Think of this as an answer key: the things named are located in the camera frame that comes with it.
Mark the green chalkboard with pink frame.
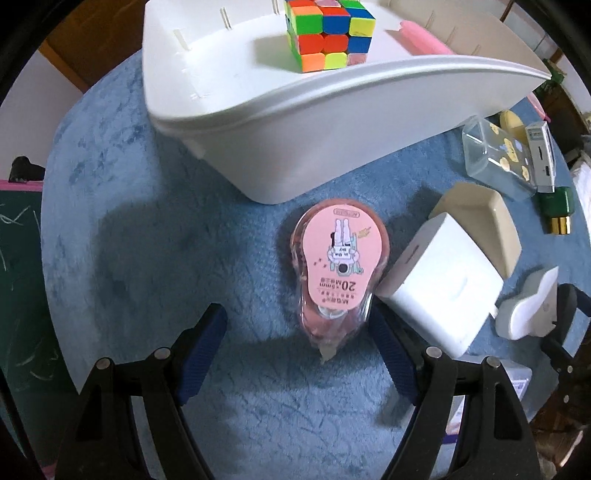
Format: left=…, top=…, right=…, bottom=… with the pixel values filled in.
left=0, top=180, right=84, bottom=480

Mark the white card reader stick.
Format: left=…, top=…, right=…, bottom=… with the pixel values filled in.
left=525, top=122, right=557, bottom=193

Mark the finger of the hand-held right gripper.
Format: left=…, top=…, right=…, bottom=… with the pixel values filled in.
left=540, top=284, right=581, bottom=416

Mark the green connector with gold plugs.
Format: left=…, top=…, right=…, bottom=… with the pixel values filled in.
left=536, top=185, right=575, bottom=236

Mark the blue plush rug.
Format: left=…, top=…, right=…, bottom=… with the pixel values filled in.
left=39, top=48, right=578, bottom=480

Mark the small black object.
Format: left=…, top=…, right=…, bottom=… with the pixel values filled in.
left=9, top=156, right=46, bottom=183

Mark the pink pen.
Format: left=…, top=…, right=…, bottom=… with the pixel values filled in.
left=398, top=20, right=455, bottom=56

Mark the pink correction tape dispenser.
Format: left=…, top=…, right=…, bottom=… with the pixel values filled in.
left=288, top=199, right=391, bottom=365

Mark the white square power adapter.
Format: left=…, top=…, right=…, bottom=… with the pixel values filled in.
left=375, top=211, right=504, bottom=358

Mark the white curved plastic gadget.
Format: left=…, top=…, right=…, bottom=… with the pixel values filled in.
left=495, top=265, right=560, bottom=341

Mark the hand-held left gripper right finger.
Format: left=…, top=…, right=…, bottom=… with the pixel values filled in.
left=367, top=302, right=541, bottom=480

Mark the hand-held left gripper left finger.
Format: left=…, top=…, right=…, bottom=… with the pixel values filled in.
left=54, top=302, right=228, bottom=480

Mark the beige plastic box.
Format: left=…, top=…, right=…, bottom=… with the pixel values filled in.
left=428, top=181, right=522, bottom=280

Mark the white plastic storage bin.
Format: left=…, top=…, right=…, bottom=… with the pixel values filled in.
left=141, top=0, right=554, bottom=205

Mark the clear box with yellow stickers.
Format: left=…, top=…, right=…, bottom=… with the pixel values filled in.
left=462, top=115, right=539, bottom=201

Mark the multicoloured puzzle cube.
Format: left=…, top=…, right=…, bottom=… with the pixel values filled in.
left=283, top=0, right=376, bottom=73

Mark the yellow round disc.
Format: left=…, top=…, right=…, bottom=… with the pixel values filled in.
left=500, top=110, right=527, bottom=139

